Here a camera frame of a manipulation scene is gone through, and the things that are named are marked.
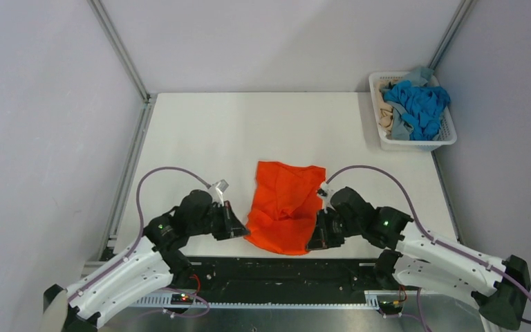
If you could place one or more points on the right aluminium frame post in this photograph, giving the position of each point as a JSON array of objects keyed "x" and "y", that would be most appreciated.
[{"x": 460, "y": 16}]

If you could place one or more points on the controller board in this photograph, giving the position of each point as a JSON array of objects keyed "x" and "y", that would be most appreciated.
[
  {"x": 391, "y": 309},
  {"x": 181, "y": 299}
]

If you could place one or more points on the left aluminium frame post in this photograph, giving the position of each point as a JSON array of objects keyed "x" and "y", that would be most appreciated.
[{"x": 108, "y": 27}]

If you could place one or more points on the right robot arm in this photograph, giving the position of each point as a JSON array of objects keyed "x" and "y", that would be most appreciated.
[{"x": 448, "y": 261}]

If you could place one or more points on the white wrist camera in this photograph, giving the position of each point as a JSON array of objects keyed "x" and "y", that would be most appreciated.
[
  {"x": 217, "y": 190},
  {"x": 324, "y": 191}
]

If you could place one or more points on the blue t shirt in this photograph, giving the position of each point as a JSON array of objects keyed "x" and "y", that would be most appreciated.
[{"x": 419, "y": 108}]

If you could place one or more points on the orange t shirt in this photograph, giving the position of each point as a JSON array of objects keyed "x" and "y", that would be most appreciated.
[{"x": 284, "y": 208}]

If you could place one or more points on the beige t shirt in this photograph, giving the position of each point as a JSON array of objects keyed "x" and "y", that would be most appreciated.
[{"x": 386, "y": 116}]

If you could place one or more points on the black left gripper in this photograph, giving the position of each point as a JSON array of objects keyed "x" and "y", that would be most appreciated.
[{"x": 231, "y": 227}]

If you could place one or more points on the aluminium base frame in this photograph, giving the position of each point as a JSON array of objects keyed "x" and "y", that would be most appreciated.
[{"x": 219, "y": 282}]

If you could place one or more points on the white plastic laundry basket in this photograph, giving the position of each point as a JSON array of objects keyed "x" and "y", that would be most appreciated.
[{"x": 446, "y": 134}]

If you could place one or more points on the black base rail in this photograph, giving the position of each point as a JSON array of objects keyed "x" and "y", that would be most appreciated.
[{"x": 250, "y": 281}]

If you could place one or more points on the aluminium frame post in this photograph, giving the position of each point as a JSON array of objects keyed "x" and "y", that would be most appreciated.
[
  {"x": 108, "y": 27},
  {"x": 460, "y": 16}
]

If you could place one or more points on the right controller board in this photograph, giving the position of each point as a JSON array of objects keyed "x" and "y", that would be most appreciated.
[{"x": 391, "y": 309}]

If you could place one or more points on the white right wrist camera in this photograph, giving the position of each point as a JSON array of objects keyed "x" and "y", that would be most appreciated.
[{"x": 324, "y": 191}]

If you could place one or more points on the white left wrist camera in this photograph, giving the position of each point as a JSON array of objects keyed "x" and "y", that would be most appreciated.
[{"x": 217, "y": 190}]

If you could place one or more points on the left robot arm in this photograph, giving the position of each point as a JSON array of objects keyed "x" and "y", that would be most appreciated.
[{"x": 153, "y": 261}]

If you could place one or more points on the left controller board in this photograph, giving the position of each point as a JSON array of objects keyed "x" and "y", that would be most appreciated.
[{"x": 181, "y": 299}]

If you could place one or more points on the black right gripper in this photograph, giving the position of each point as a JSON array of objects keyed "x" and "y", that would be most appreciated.
[{"x": 321, "y": 237}]

